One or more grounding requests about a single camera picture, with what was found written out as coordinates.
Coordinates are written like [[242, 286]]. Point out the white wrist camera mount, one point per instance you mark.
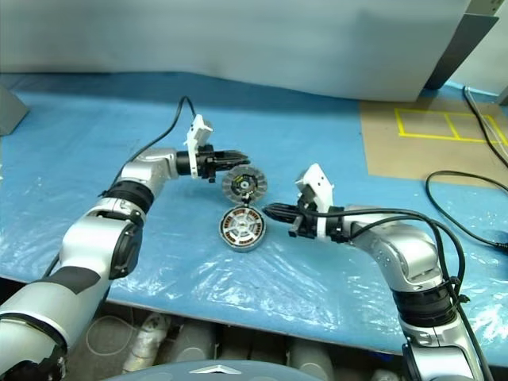
[[200, 131], [317, 182]]

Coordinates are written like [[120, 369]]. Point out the silver finned motor cover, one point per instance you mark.
[[244, 184]]

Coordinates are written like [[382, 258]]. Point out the blue plastic table cover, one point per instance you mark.
[[99, 119]]

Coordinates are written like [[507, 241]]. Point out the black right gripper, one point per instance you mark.
[[305, 226]]

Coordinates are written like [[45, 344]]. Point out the grey metal wedge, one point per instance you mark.
[[10, 115]]

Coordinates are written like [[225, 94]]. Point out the white backdrop board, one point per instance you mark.
[[198, 39]]

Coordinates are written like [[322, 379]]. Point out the dark grey slanted panel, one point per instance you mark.
[[460, 51]]

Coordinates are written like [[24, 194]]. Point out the white crumpled bottle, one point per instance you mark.
[[147, 341]]

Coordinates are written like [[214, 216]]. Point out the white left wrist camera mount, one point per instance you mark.
[[200, 131]]

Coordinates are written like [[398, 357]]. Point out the silver motor base copper windings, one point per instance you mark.
[[242, 230]]

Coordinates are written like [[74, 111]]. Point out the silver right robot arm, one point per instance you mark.
[[409, 246]]

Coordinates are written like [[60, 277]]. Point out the grey plastic cylinder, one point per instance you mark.
[[311, 359], [194, 343]]

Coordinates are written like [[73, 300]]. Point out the grey rounded shape white chevron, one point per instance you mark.
[[178, 373]]

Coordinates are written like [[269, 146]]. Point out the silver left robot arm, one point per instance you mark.
[[99, 238]]

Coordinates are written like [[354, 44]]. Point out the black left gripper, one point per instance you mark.
[[206, 162]]

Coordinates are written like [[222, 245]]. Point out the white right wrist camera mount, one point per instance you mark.
[[317, 182]]

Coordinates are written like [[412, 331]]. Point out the brown cardboard sheet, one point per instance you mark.
[[397, 158]]

